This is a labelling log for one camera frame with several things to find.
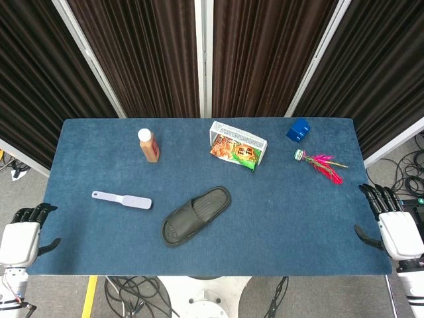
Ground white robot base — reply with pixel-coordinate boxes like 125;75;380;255
158;275;252;318

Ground pink feather shuttlecock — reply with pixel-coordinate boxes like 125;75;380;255
294;149;348;186

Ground black rubber slipper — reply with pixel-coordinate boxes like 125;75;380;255
161;185;233;247

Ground dark brown pleated curtain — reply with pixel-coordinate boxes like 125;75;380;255
293;0;424;160
211;0;339;119
0;0;119;170
68;0;201;119

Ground white metal frame post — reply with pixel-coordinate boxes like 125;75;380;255
51;0;127;119
284;0;352;118
193;0;215;119

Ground orange green snack bag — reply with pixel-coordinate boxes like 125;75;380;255
209;134;260;173

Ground white mesh basket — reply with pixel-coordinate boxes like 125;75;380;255
209;121;268;166

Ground black cable with green plug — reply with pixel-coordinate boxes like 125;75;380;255
263;276;289;318

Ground blue carpet table mat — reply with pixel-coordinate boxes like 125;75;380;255
25;117;393;276

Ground black equipment box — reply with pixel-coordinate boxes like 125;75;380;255
402;205;424;229

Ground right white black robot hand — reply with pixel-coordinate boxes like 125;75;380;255
354;184;424;261

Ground white metal frame rail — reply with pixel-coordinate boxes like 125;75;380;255
363;117;424;168
0;138;50;176

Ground tangled black floor cables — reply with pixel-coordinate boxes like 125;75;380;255
367;132;424;199

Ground black cable bundle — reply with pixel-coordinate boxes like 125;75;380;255
104;276;180;318

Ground brown juice bottle white cap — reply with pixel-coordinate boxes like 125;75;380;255
137;128;160;164

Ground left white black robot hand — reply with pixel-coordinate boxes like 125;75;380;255
0;203;62;267

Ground blue box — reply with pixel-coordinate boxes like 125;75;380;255
286;118;311;143

